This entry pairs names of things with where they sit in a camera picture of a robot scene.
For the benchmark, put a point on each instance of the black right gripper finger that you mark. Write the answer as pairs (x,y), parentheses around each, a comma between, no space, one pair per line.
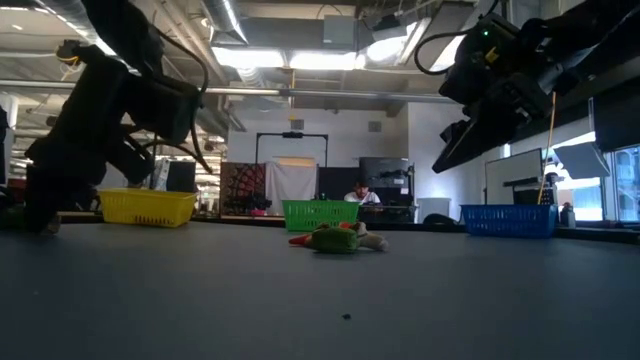
(456,130)
(465,150)

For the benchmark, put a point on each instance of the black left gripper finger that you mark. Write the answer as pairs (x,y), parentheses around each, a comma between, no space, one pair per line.
(39,200)
(67,197)

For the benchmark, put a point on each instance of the pale mushroom toy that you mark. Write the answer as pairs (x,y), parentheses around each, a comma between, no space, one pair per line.
(374,242)

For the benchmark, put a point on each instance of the small red tomato toy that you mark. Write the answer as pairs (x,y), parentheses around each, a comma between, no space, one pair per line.
(345,225)

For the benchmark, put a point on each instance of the green vegetable toy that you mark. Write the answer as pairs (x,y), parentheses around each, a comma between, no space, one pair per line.
(332,241)

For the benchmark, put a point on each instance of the red chili pepper toy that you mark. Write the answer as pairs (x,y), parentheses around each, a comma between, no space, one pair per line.
(300,240)

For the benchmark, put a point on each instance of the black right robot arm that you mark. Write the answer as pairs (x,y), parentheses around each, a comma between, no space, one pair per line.
(600,30)

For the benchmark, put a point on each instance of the red object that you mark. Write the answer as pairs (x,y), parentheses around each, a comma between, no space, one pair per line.
(17,184)

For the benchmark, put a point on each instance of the whiteboard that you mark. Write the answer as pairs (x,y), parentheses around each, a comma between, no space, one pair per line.
(512,172)

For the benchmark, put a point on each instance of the white bin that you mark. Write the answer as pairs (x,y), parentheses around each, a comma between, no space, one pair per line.
(434,207)

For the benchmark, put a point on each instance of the yellow plastic basket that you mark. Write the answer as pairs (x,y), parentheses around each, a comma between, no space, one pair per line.
(145,207)

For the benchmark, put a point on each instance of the blue plastic basket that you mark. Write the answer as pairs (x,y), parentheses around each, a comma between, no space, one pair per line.
(505,220)

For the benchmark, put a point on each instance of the black equipment rack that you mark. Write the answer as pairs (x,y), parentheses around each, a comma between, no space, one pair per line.
(387,172)

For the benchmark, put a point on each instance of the white angled lamp panel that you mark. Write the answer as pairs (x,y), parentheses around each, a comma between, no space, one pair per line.
(582,160)

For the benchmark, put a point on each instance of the person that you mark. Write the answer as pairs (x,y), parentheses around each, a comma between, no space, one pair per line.
(361,192)

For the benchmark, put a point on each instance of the black monitor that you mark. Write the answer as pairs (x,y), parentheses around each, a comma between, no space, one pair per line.
(181,176)

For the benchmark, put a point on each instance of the dark bottle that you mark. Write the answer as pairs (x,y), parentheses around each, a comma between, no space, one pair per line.
(567,217)

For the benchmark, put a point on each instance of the black panel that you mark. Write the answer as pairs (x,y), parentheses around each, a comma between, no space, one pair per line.
(335,182)

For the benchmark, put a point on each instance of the window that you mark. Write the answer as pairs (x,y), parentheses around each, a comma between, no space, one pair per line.
(625,185)

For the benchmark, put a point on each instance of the ceiling light panel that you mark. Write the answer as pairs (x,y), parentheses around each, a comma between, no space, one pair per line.
(250,57)
(325,61)

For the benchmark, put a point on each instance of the grey ceiling box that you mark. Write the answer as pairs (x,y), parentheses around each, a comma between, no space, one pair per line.
(339,31)

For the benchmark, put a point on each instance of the horizontal metal pipe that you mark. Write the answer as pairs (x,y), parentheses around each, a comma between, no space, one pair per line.
(250,91)

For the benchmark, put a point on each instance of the green plastic basket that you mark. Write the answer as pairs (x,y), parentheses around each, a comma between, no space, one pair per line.
(310,212)

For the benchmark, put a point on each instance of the patterned tapestry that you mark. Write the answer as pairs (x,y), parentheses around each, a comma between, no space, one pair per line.
(242,182)

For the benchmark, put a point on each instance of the white cloth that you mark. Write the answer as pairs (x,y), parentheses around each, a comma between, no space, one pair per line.
(290,185)

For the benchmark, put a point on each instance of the pink object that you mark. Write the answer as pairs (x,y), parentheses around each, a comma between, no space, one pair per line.
(258,212)

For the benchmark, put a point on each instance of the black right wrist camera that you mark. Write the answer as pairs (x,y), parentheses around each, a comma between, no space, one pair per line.
(475,65)

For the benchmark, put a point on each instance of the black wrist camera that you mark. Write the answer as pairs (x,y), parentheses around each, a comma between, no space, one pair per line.
(165,110)
(475,65)

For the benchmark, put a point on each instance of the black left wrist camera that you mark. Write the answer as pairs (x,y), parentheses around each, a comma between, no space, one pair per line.
(165,110)

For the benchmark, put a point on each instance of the grey wall vent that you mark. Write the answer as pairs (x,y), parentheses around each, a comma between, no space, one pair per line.
(375,126)
(297,124)

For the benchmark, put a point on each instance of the black gantry frame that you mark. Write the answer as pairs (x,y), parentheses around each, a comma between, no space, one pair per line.
(292,135)

